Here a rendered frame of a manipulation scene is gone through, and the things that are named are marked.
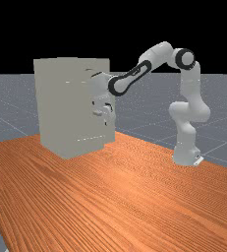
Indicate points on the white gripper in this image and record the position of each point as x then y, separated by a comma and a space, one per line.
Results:
103, 106

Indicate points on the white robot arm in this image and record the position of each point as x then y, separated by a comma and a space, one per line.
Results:
188, 108

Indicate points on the pale grey cabinet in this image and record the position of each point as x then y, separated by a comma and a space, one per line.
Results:
66, 108

